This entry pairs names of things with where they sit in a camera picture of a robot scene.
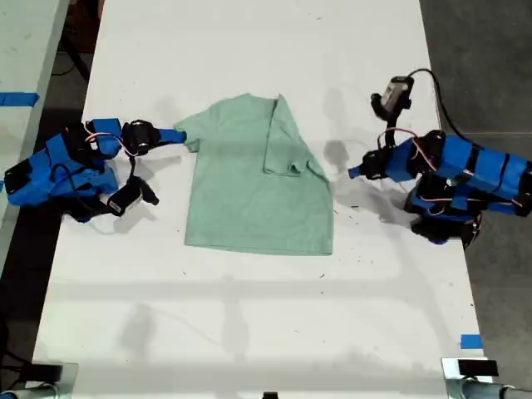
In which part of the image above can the pale green T-shirt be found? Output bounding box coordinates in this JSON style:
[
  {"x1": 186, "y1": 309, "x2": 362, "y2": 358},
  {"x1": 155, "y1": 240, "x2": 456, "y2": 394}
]
[{"x1": 172, "y1": 93, "x2": 335, "y2": 257}]

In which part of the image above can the white side table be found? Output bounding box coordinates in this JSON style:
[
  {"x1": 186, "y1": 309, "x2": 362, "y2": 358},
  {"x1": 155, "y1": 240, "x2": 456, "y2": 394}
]
[{"x1": 0, "y1": 0, "x2": 71, "y2": 267}]

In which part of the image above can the long blue tape strip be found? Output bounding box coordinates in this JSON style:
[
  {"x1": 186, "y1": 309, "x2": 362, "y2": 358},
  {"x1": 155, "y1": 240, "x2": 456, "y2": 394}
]
[{"x1": 0, "y1": 91, "x2": 41, "y2": 107}]

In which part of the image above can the black clamp block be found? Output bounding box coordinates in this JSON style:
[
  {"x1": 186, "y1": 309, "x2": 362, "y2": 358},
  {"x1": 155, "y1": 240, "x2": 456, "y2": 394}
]
[
  {"x1": 456, "y1": 359, "x2": 500, "y2": 378},
  {"x1": 29, "y1": 362, "x2": 64, "y2": 382}
]

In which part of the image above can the grey metal pipe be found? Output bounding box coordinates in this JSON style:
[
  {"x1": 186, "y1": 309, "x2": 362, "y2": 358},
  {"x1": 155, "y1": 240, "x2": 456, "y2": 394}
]
[
  {"x1": 460, "y1": 379, "x2": 532, "y2": 399},
  {"x1": 0, "y1": 383, "x2": 60, "y2": 399}
]

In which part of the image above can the red white servo wire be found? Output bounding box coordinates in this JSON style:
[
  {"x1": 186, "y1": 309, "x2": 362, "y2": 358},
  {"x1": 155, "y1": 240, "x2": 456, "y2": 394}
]
[
  {"x1": 84, "y1": 123, "x2": 136, "y2": 159},
  {"x1": 409, "y1": 135, "x2": 438, "y2": 172}
]

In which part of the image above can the short black camera stalk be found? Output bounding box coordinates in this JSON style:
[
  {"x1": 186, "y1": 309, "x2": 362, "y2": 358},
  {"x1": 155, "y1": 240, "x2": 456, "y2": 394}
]
[
  {"x1": 126, "y1": 154, "x2": 139, "y2": 188},
  {"x1": 382, "y1": 116, "x2": 403, "y2": 147}
]

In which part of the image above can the black silver camera box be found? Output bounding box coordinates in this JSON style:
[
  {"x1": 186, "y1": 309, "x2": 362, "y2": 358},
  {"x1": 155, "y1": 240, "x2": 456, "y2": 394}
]
[
  {"x1": 370, "y1": 76, "x2": 415, "y2": 122},
  {"x1": 106, "y1": 176, "x2": 160, "y2": 218}
]

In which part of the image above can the black camera cable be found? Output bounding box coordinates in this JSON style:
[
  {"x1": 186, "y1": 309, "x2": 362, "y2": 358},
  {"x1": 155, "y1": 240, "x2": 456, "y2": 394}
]
[
  {"x1": 407, "y1": 67, "x2": 469, "y2": 140},
  {"x1": 48, "y1": 164, "x2": 110, "y2": 224}
]

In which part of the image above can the thin black floor cable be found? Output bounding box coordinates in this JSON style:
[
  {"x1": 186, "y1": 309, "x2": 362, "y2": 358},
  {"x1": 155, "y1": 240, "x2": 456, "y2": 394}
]
[{"x1": 52, "y1": 39, "x2": 91, "y2": 82}]

